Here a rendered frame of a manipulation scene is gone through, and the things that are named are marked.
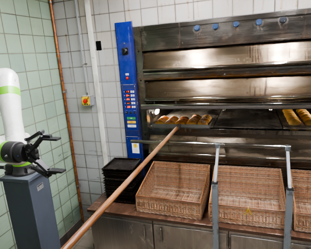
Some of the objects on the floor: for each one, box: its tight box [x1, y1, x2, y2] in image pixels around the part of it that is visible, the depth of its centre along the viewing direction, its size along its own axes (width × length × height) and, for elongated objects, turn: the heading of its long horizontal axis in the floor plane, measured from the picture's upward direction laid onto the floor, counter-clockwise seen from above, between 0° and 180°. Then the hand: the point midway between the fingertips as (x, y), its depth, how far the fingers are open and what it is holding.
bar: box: [130, 139, 294, 249], centre depth 215 cm, size 31×127×118 cm, turn 87°
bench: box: [87, 185, 311, 249], centre depth 236 cm, size 56×242×58 cm, turn 87°
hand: (59, 155), depth 111 cm, fingers open, 13 cm apart
